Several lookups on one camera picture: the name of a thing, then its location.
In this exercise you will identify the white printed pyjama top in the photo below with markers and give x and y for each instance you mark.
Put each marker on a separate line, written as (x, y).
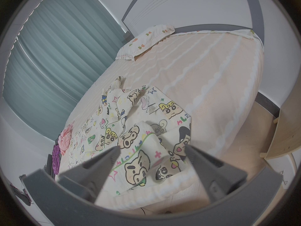
(141, 135)

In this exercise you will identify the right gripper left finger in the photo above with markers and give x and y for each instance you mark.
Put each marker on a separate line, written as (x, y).
(94, 175)

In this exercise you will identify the white printed pillow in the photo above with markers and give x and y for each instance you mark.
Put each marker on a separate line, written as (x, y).
(145, 41)

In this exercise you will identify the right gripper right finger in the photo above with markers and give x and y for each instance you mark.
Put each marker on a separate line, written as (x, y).
(214, 173)

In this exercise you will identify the blue-green curtain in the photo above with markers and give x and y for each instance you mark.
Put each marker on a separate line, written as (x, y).
(35, 98)
(70, 43)

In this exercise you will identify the pink garment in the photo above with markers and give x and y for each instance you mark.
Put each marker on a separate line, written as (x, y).
(65, 138)

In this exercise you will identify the bed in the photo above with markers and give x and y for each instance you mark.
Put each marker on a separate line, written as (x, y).
(199, 74)

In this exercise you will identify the purple garment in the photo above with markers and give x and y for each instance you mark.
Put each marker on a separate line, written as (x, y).
(57, 159)

